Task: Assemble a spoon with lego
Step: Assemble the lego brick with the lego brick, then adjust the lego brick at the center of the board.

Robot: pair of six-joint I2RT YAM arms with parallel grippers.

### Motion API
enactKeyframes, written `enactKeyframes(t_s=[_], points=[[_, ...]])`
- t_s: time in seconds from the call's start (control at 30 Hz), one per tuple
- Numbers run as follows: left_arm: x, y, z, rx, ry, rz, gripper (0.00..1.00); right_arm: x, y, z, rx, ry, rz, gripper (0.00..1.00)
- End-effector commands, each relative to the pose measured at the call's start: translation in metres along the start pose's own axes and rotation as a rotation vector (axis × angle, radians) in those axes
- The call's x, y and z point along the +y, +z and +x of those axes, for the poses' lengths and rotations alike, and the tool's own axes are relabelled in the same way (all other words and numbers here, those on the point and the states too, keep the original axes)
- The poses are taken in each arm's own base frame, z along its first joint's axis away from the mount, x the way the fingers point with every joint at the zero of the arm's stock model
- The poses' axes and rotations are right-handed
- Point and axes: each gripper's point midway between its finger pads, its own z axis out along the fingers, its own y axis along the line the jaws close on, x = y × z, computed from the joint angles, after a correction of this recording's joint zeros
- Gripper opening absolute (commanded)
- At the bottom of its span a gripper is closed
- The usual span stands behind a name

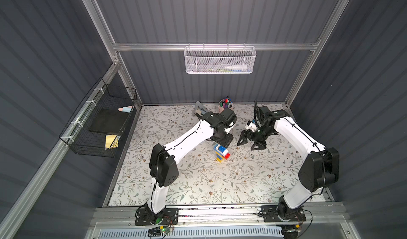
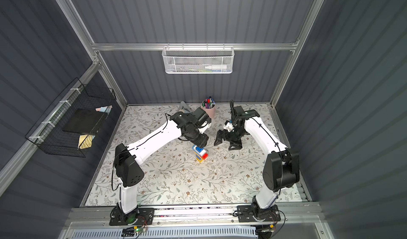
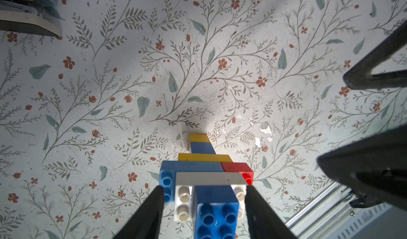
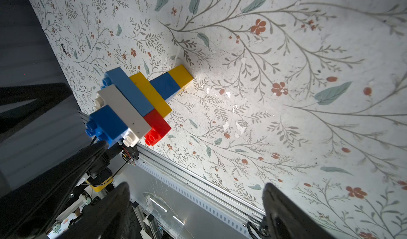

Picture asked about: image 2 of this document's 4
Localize white wire mesh basket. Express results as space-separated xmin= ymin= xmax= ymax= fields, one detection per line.
xmin=162 ymin=45 xmax=235 ymax=74

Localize white tube in basket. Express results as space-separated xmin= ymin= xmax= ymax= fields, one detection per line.
xmin=205 ymin=65 xmax=227 ymax=71

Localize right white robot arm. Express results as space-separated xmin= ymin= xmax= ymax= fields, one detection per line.
xmin=214 ymin=100 xmax=300 ymax=221

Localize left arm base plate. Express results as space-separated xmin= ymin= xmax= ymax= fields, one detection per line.
xmin=109 ymin=206 xmax=155 ymax=226

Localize yellow sticky notes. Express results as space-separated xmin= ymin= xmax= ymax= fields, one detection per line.
xmin=78 ymin=135 xmax=95 ymax=150

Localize black wire basket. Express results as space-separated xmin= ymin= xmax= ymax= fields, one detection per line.
xmin=25 ymin=81 xmax=116 ymax=157

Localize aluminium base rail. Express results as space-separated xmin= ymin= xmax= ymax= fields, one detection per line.
xmin=63 ymin=202 xmax=326 ymax=229

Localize black notebook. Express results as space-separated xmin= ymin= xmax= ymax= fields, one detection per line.
xmin=63 ymin=109 xmax=108 ymax=135

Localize pink pen cup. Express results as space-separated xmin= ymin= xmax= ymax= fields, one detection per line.
xmin=202 ymin=104 xmax=216 ymax=119

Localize pastel eraser block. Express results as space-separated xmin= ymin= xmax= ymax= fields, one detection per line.
xmin=95 ymin=105 xmax=112 ymax=113

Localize pens in cup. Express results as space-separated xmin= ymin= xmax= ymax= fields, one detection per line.
xmin=201 ymin=96 xmax=216 ymax=109

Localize white lego plate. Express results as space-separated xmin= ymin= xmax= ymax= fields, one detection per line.
xmin=198 ymin=149 xmax=206 ymax=156

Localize grey stapler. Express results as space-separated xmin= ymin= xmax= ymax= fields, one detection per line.
xmin=179 ymin=101 xmax=192 ymax=113

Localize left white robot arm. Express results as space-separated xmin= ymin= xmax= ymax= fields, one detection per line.
xmin=113 ymin=108 xmax=212 ymax=214

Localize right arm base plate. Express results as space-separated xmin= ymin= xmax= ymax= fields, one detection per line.
xmin=232 ymin=205 xmax=281 ymax=224

